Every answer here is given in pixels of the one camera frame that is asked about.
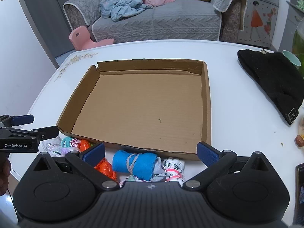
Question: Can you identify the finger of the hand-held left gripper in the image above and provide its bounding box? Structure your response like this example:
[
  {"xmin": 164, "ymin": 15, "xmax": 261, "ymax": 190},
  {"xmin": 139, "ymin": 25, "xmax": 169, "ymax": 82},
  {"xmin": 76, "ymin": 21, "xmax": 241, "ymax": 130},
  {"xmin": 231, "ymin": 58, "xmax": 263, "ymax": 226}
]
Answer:
[
  {"xmin": 0, "ymin": 126, "xmax": 60, "ymax": 143},
  {"xmin": 0, "ymin": 114, "xmax": 35, "ymax": 127}
]

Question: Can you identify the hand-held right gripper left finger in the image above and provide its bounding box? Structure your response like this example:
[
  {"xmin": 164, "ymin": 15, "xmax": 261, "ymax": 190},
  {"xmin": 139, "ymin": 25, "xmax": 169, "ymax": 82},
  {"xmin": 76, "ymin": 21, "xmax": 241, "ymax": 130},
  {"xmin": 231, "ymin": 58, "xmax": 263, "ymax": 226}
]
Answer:
[{"xmin": 33, "ymin": 142, "xmax": 119, "ymax": 192}]

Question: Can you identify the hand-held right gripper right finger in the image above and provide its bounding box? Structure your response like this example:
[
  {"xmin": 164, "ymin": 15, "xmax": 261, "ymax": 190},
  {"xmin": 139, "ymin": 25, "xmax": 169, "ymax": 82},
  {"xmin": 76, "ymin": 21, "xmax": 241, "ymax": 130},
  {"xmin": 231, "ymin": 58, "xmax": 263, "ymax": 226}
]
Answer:
[{"xmin": 183, "ymin": 142, "xmax": 270, "ymax": 192}]

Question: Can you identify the grey clear plastic bundle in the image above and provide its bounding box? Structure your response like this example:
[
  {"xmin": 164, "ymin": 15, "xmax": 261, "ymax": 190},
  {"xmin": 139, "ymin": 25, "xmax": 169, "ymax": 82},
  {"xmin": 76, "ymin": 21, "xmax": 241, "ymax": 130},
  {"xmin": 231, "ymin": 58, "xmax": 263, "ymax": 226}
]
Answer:
[{"xmin": 41, "ymin": 136, "xmax": 62, "ymax": 152}]

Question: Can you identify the orange plastic bag bundle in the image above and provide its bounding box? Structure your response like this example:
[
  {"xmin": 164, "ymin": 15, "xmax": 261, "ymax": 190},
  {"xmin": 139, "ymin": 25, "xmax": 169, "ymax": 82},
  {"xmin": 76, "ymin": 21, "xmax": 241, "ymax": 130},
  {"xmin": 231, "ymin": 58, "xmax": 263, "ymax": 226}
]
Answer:
[
  {"xmin": 79, "ymin": 139, "xmax": 92, "ymax": 152},
  {"xmin": 94, "ymin": 158, "xmax": 117, "ymax": 180}
]

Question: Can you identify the white bundle with teal scrunchie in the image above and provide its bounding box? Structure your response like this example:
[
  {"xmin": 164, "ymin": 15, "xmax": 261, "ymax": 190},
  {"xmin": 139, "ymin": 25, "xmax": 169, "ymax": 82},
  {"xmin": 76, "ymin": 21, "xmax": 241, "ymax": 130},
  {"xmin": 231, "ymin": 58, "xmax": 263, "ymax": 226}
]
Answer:
[{"xmin": 60, "ymin": 136, "xmax": 81, "ymax": 149}]

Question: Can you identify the blue sock bundle with rope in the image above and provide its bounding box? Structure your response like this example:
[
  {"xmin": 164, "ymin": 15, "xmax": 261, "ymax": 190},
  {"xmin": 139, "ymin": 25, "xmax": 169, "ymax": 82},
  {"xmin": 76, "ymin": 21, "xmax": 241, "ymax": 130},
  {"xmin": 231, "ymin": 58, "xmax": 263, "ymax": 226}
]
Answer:
[{"xmin": 112, "ymin": 150, "xmax": 164, "ymax": 181}]

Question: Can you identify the floral white bundle pink band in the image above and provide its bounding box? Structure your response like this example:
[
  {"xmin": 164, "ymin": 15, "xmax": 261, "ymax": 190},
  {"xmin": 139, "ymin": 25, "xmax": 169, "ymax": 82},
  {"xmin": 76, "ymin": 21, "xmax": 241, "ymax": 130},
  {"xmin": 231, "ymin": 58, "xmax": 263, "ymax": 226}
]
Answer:
[{"xmin": 162, "ymin": 157, "xmax": 186, "ymax": 188}]

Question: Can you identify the shallow cardboard box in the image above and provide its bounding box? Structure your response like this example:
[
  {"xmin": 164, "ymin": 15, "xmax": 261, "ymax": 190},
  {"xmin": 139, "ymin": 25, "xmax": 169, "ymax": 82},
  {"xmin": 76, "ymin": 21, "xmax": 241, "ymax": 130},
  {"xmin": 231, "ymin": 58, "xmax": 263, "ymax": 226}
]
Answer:
[{"xmin": 56, "ymin": 58, "xmax": 212, "ymax": 161}]

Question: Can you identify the person's left hand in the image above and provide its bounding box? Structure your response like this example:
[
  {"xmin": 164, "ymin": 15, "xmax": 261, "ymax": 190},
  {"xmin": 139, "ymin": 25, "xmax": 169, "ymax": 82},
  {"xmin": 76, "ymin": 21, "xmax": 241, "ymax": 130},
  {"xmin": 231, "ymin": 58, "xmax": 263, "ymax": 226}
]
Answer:
[{"xmin": 0, "ymin": 158, "xmax": 12, "ymax": 197}]

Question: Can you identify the black smartphone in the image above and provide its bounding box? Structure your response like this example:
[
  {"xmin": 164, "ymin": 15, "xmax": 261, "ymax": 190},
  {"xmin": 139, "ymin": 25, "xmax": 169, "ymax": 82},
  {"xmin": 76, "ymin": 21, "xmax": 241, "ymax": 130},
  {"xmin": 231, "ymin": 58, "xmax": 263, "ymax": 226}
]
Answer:
[{"xmin": 293, "ymin": 163, "xmax": 304, "ymax": 226}]

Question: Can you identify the black knit hat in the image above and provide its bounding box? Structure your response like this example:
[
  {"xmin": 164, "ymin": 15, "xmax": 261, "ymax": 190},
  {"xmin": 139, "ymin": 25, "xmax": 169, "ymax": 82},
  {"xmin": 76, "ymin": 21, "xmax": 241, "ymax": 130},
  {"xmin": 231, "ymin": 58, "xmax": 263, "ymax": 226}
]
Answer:
[{"xmin": 237, "ymin": 49, "xmax": 304, "ymax": 125}]

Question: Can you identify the pink plastic stool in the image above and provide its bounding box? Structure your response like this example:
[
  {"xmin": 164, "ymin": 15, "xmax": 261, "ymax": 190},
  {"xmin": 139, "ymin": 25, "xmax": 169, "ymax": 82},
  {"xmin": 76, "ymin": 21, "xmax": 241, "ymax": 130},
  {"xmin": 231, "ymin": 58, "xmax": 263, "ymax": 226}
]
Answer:
[{"xmin": 69, "ymin": 25, "xmax": 114, "ymax": 51}]

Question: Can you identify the grey door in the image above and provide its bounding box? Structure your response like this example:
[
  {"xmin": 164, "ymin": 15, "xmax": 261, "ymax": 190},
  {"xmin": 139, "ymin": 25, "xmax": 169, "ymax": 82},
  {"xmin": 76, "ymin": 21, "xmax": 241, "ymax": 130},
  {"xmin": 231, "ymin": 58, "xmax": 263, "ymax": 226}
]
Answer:
[{"xmin": 13, "ymin": 0, "xmax": 74, "ymax": 59}]

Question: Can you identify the teal cup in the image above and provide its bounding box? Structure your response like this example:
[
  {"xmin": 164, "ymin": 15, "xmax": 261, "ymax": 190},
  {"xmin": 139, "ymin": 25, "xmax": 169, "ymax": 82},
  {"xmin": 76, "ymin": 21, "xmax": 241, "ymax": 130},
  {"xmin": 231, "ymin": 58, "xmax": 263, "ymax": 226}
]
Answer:
[{"xmin": 282, "ymin": 50, "xmax": 302, "ymax": 67}]

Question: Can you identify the grey covered sofa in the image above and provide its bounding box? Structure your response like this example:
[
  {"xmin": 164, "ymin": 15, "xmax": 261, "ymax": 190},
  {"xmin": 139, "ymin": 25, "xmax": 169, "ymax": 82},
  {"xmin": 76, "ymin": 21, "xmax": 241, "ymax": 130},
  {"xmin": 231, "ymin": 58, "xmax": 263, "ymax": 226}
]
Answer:
[{"xmin": 63, "ymin": 0, "xmax": 249, "ymax": 44}]

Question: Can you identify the glass jar with green contents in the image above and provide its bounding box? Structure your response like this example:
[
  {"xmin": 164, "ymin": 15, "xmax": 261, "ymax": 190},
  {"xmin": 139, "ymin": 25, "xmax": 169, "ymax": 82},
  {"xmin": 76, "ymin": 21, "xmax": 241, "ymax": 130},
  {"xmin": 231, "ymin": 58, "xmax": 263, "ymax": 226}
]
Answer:
[{"xmin": 292, "ymin": 19, "xmax": 304, "ymax": 76}]

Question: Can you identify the floral decorated refrigerator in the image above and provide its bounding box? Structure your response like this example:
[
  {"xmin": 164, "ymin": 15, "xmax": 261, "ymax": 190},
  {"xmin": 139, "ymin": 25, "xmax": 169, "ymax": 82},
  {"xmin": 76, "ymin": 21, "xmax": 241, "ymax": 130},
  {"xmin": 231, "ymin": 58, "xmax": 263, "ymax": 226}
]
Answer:
[{"xmin": 237, "ymin": 0, "xmax": 282, "ymax": 48}]

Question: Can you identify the light blue blanket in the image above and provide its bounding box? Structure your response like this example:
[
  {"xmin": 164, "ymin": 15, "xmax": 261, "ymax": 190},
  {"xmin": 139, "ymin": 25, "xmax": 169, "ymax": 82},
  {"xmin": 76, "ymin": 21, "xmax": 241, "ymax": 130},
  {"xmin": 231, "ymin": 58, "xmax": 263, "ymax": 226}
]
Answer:
[{"xmin": 99, "ymin": 0, "xmax": 177, "ymax": 22}]

